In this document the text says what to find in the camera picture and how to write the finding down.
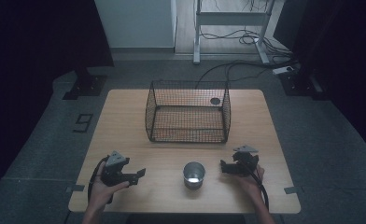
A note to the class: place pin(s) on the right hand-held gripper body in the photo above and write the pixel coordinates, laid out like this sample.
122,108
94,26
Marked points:
246,160

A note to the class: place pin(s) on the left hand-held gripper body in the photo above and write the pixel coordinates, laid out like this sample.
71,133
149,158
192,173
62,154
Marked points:
115,165

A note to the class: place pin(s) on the metal cup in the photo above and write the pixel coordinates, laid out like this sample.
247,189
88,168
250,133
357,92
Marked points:
194,174

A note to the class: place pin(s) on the person's right hand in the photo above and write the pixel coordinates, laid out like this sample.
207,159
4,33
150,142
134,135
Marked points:
251,183

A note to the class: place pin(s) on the person's left hand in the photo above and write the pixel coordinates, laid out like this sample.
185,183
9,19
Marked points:
101,191

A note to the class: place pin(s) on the grey tape strip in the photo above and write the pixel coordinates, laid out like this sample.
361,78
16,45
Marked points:
293,189
75,188

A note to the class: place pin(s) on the person's dark clothing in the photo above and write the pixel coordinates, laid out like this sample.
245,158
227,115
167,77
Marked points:
184,219

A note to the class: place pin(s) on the black stand base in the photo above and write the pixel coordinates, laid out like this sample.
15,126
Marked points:
301,83
86,85

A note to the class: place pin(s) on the white power strip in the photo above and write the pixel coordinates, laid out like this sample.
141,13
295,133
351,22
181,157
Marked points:
282,70

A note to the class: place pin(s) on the dark curtain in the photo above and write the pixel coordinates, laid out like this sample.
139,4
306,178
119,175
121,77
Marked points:
31,46
343,62

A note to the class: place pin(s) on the white cabinet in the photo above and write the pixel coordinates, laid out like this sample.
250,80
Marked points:
137,23

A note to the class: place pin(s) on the white desk frame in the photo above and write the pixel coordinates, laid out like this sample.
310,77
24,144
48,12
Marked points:
231,18

